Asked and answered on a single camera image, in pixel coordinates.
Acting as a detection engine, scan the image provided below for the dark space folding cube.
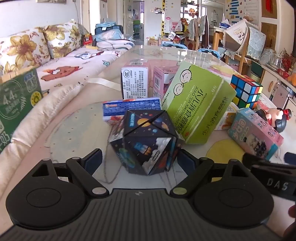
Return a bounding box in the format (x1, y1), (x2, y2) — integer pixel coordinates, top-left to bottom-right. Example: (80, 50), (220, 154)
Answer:
(109, 109), (184, 176)

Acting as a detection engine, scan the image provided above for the person right hand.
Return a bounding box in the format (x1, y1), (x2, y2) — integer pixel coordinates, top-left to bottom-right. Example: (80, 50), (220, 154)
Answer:
(283, 203), (296, 241)

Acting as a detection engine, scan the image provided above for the floral pillow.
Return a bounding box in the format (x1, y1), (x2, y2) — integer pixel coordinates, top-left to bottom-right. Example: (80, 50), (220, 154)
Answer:
(1, 28), (51, 75)
(43, 21), (81, 59)

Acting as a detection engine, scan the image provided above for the cardboard storage box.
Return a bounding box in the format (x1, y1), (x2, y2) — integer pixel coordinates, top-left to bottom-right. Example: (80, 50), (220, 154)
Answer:
(1, 68), (43, 151)

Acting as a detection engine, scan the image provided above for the green medicine box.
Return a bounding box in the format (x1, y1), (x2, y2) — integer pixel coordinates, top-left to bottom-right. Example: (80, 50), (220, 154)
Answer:
(162, 61), (236, 145)

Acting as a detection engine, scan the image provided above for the blue white medicine box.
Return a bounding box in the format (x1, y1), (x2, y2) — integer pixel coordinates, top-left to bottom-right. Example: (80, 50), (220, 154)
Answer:
(102, 97), (162, 125)

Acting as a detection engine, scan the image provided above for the colourful rubiks cube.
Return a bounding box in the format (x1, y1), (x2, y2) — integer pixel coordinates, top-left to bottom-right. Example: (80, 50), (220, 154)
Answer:
(230, 74), (263, 109)

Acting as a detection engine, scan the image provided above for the floral pillow far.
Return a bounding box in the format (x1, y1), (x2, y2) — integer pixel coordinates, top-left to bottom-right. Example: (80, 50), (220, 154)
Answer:
(43, 21), (81, 59)

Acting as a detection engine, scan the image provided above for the red snack box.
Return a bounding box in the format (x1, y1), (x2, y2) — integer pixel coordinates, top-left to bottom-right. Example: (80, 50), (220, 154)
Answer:
(83, 34), (93, 46)

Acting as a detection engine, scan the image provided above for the orange white medicine box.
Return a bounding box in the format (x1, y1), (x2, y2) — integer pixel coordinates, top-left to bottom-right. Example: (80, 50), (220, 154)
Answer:
(215, 102), (239, 131)

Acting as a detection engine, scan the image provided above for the red black doll figurine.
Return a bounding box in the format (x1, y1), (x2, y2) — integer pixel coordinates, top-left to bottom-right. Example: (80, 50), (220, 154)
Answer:
(256, 108), (292, 133)

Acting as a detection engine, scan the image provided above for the floral pillow middle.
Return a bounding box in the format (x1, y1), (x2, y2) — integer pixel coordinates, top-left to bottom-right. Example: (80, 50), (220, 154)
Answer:
(1, 28), (51, 75)

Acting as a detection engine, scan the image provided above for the cartoon print sofa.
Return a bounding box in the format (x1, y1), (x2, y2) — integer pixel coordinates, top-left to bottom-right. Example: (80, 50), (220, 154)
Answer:
(1, 23), (134, 192)

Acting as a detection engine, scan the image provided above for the pink blue doll box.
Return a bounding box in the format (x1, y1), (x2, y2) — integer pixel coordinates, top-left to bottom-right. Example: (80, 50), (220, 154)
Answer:
(228, 108), (284, 160)

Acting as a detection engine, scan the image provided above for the pink small carton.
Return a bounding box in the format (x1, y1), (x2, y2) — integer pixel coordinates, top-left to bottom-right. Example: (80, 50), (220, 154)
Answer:
(152, 66), (179, 100)

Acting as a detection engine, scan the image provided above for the wooden chair with cover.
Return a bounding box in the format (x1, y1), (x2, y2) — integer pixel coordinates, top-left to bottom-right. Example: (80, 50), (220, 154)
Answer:
(223, 20), (266, 73)

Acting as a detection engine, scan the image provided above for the white pink tall box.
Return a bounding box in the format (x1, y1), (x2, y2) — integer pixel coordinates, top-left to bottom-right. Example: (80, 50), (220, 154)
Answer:
(121, 65), (149, 99)

